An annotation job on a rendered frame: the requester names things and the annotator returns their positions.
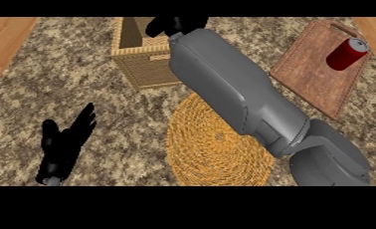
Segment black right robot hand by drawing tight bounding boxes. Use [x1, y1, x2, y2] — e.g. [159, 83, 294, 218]
[145, 17, 210, 39]

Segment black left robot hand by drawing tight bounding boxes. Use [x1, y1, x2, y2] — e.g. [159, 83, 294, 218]
[34, 102, 99, 185]

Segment square wicker basket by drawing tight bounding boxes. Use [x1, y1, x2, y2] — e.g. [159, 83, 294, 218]
[111, 17, 185, 90]

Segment round woven yellow placemat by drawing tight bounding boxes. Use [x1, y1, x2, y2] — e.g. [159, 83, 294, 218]
[165, 92, 276, 187]

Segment brown wooden cutting board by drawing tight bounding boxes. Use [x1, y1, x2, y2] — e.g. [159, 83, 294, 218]
[269, 18, 372, 120]

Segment red can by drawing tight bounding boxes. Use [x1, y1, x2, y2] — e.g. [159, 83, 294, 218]
[325, 37, 370, 72]

